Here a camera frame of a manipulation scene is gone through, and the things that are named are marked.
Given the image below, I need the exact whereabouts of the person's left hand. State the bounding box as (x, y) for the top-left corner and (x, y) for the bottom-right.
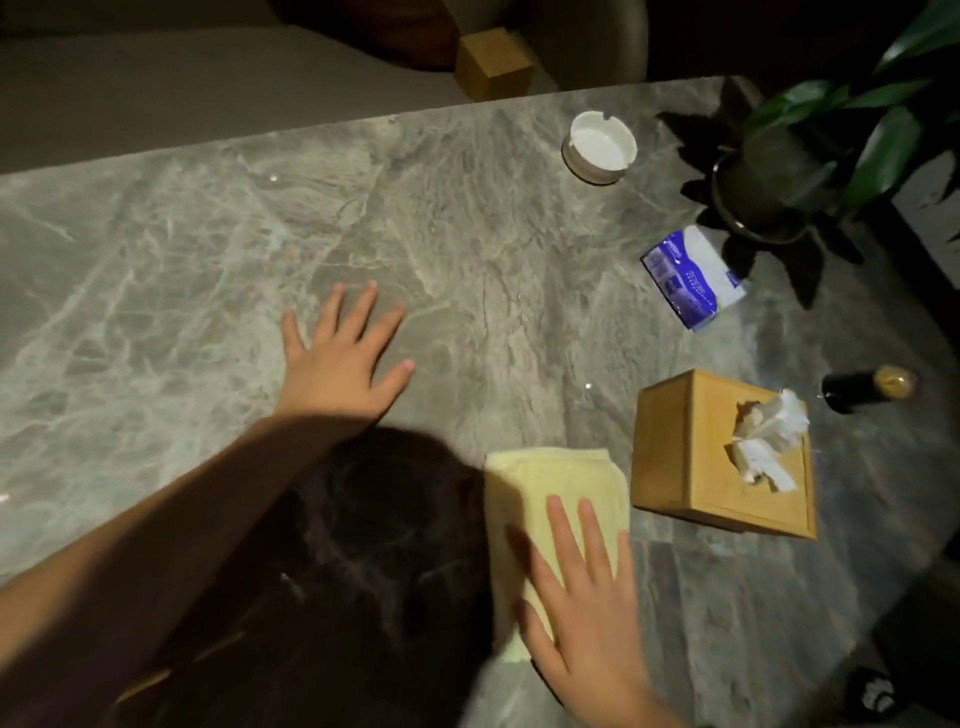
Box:
(279, 280), (417, 426)

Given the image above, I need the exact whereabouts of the person's right hand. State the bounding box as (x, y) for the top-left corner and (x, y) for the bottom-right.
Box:
(508, 495), (663, 710)

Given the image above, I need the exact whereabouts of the yellow towel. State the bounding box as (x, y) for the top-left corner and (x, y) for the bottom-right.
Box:
(483, 447), (631, 665)

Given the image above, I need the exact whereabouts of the person's right forearm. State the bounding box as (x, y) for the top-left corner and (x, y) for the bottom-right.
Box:
(570, 688), (695, 728)

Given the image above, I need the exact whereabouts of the person's left forearm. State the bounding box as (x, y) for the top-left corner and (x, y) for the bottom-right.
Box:
(0, 408), (380, 676)

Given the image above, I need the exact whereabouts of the wooden tissue box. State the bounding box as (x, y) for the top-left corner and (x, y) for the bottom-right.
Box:
(630, 369), (819, 541)

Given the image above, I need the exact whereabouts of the white tissue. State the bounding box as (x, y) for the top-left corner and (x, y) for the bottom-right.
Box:
(726, 388), (812, 494)

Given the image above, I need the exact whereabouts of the black shoe with white print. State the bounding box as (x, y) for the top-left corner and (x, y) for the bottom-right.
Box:
(843, 663), (901, 723)

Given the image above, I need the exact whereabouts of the wooden block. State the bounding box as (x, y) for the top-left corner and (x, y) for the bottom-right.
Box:
(454, 27), (536, 102)

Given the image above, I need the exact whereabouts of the blue and white tissue packet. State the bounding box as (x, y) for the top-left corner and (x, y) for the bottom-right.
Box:
(640, 225), (748, 333)

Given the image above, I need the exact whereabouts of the white ashtray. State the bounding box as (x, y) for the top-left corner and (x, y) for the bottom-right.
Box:
(561, 111), (639, 186)

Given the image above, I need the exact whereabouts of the black bottle with gold cap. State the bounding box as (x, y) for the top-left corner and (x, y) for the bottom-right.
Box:
(820, 365), (921, 415)

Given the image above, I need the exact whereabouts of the dark round plant pot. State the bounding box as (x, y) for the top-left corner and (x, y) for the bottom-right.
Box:
(711, 123), (838, 246)

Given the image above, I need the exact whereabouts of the green leafy plant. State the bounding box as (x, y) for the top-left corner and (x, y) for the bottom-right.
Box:
(742, 0), (960, 220)

